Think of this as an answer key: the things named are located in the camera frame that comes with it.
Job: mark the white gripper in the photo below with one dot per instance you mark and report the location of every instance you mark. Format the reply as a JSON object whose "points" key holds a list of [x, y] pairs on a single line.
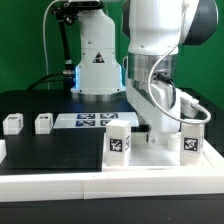
{"points": [[161, 125]]}

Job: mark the white fence bar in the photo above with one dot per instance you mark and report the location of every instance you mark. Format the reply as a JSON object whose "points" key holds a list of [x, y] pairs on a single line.
{"points": [[43, 187], [215, 155]]}

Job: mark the white square tabletop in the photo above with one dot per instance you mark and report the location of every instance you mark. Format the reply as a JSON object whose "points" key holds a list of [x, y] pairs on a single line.
{"points": [[148, 154]]}

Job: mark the white sheet with tags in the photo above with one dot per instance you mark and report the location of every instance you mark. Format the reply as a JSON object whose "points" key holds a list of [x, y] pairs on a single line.
{"points": [[92, 120]]}

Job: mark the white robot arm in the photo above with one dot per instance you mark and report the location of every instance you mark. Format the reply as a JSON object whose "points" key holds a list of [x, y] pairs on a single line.
{"points": [[156, 29]]}

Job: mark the white left fence block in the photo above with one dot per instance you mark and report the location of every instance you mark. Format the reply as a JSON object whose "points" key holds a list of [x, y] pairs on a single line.
{"points": [[3, 152]]}

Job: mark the white front fence bar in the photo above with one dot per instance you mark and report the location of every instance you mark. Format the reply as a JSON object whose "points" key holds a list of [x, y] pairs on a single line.
{"points": [[43, 187]]}

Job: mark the white right fence bar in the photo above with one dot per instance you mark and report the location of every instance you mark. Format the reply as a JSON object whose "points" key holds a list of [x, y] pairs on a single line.
{"points": [[215, 155]]}

